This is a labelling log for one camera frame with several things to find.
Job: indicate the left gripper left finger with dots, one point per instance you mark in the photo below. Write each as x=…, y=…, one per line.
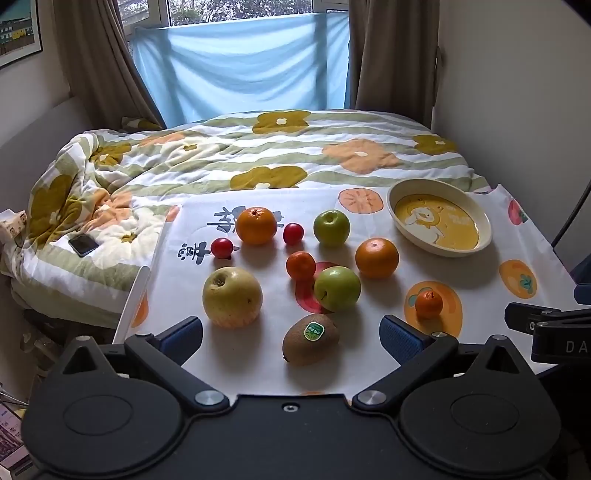
x=161, y=357

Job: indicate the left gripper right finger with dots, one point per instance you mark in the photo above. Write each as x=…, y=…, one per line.
x=422, y=358

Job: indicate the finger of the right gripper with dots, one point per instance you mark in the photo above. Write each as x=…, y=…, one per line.
x=526, y=318

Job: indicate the small mandarin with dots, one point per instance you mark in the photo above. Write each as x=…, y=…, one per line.
x=429, y=304
x=301, y=266

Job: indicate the large yellow pear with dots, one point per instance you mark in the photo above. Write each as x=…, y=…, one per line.
x=232, y=298

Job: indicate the large orange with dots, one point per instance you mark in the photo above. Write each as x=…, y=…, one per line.
x=377, y=258
x=256, y=226

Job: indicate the green apple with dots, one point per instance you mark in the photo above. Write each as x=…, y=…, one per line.
x=332, y=228
x=337, y=288

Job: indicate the brown kiwi with sticker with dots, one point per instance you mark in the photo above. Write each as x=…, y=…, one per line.
x=310, y=340

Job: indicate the red cherry tomato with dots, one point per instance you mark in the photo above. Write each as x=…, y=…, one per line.
x=293, y=233
x=222, y=248

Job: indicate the cream yellow duck bowl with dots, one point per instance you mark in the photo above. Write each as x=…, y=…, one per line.
x=439, y=218

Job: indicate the black smartphone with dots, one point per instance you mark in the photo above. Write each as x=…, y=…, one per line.
x=83, y=244

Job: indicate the floral striped quilt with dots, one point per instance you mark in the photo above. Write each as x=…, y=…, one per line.
x=119, y=186

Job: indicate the small white box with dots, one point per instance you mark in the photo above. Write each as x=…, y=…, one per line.
x=12, y=224

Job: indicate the light blue window cloth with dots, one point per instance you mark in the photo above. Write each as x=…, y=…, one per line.
x=198, y=72

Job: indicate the brown left curtain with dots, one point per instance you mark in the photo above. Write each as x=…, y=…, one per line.
x=98, y=66

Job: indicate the brown curtain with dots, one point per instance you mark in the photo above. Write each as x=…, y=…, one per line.
x=393, y=51
x=98, y=66

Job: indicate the brown right curtain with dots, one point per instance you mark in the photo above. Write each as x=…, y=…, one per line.
x=393, y=51

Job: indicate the window frame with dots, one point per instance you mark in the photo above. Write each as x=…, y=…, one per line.
x=166, y=13

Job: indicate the framed wall picture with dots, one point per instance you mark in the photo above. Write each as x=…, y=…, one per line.
x=19, y=31

